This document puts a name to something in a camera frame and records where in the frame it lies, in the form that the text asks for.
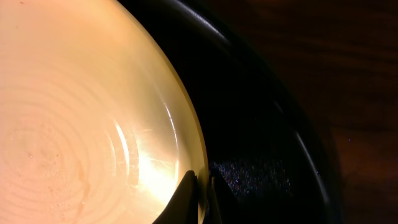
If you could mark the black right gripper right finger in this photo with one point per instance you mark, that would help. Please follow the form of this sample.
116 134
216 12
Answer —
223 207

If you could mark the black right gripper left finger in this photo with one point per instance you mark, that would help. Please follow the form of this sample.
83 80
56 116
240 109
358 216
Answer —
183 206

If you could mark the yellow plate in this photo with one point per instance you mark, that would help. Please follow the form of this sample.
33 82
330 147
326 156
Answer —
96 126

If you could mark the black round tray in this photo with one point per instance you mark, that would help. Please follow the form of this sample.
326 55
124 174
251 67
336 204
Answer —
256 136

